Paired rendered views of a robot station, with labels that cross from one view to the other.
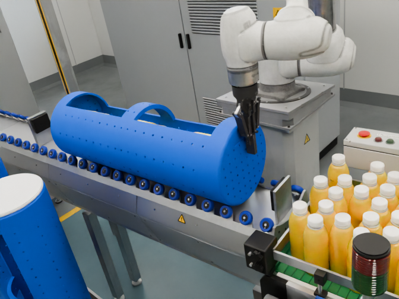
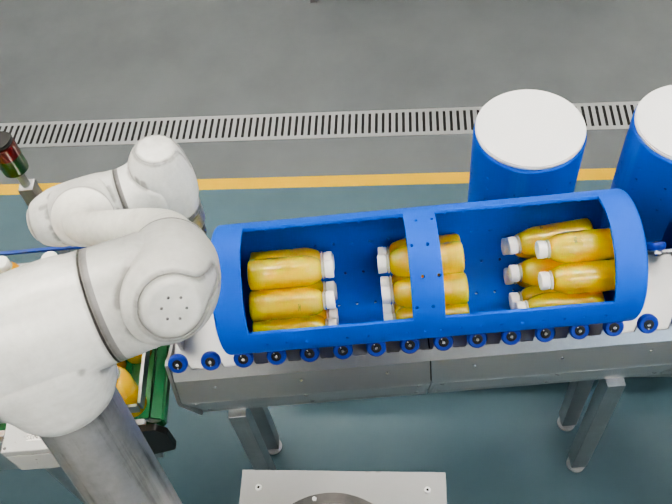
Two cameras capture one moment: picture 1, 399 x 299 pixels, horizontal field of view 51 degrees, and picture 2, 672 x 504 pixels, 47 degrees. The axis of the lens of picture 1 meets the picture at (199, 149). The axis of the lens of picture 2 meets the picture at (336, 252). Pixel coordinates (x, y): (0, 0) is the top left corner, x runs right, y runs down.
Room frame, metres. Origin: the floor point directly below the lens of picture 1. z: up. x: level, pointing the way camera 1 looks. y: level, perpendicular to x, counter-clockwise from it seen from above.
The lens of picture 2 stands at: (2.06, -0.52, 2.51)
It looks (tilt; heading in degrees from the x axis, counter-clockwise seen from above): 54 degrees down; 142
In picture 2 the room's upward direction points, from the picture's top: 9 degrees counter-clockwise
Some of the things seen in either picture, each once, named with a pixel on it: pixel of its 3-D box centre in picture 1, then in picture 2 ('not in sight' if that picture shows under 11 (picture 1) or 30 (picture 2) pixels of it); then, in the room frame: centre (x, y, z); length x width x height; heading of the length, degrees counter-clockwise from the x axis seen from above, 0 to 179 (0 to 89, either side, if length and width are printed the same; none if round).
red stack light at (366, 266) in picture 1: (370, 255); (3, 148); (0.54, -0.27, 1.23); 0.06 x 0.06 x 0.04
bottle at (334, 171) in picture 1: (338, 182); (121, 389); (1.10, -0.43, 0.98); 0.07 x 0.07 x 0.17
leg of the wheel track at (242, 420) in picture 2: not in sight; (257, 452); (1.16, -0.22, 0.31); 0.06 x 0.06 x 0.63; 48
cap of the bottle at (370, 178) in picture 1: (369, 178); not in sight; (0.97, -0.47, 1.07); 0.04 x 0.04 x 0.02
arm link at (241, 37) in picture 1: (243, 35); (156, 179); (1.14, -0.17, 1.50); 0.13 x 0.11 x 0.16; 64
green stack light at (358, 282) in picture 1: (369, 273); (11, 161); (0.54, -0.27, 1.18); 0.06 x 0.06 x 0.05
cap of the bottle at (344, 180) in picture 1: (344, 180); not in sight; (0.99, -0.40, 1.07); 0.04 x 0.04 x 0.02
